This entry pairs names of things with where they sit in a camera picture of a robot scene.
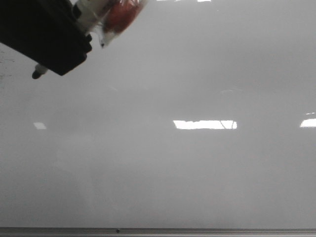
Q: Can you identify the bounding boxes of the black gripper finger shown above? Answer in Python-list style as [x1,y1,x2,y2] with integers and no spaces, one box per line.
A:
[0,0,92,76]

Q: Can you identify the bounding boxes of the black whiteboard marker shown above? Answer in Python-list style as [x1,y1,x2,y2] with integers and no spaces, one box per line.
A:
[31,0,119,80]

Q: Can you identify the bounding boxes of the red magnet taped to marker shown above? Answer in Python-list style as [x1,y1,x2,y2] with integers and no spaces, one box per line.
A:
[99,0,149,48]

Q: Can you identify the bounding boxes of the white whiteboard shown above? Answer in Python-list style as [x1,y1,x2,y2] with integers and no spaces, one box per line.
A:
[0,0,316,229]

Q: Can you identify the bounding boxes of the grey aluminium whiteboard frame rail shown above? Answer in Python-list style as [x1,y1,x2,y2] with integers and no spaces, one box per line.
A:
[0,227,316,237]

